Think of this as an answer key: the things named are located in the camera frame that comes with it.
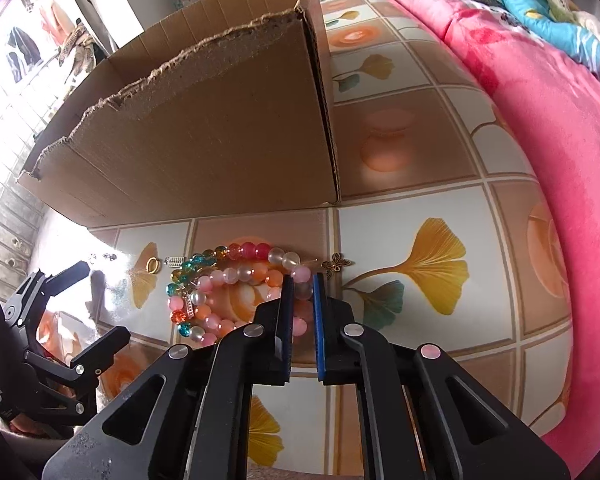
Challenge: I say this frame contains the tile-pattern tablecloth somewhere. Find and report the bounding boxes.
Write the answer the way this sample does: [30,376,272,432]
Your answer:
[30,0,576,480]

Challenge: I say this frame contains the blue patterned quilt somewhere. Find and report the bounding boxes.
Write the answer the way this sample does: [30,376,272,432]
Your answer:
[462,0,600,78]

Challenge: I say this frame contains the hanging dark garment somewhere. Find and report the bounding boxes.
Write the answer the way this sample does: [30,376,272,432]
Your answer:
[5,25,43,83]

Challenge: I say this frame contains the bronze butterfly charm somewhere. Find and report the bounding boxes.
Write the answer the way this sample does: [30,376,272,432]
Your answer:
[320,252,355,277]

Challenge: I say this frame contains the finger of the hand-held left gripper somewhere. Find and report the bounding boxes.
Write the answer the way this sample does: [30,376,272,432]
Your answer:
[22,328,132,416]
[2,260,91,329]

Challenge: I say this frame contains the hanging patterned garment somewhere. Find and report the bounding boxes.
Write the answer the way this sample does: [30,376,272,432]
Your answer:
[55,20,111,76]

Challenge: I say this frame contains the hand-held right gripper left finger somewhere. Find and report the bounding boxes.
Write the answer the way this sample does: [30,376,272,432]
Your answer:
[42,275,296,480]

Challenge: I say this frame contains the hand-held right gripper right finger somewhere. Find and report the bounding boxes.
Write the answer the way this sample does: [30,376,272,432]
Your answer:
[312,274,573,480]

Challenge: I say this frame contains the brown cardboard box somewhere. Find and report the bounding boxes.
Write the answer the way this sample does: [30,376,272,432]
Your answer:
[16,0,342,228]

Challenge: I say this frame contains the pink orange bead bracelet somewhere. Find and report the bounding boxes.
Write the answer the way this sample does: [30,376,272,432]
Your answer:
[167,265,313,348]

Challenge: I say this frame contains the multicolour bead bracelet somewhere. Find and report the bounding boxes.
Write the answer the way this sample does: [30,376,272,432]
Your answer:
[166,241,303,341]

